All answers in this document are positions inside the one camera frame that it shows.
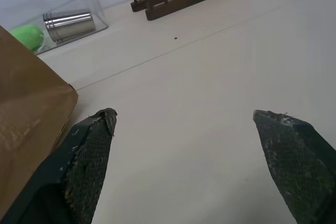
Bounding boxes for brown cardboard box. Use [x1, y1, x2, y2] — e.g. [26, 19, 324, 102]
[0, 25, 79, 212]

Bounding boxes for stacked steel cups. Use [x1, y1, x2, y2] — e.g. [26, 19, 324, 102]
[43, 10, 97, 42]

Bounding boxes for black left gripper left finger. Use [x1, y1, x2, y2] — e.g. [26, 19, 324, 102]
[0, 108, 118, 224]

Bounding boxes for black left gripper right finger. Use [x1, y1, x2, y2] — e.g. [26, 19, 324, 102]
[253, 109, 336, 224]

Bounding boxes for green fluffy ball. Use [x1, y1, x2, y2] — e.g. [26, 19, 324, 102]
[9, 23, 44, 51]

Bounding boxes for clear plastic box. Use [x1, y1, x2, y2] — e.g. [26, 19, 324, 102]
[0, 0, 109, 56]

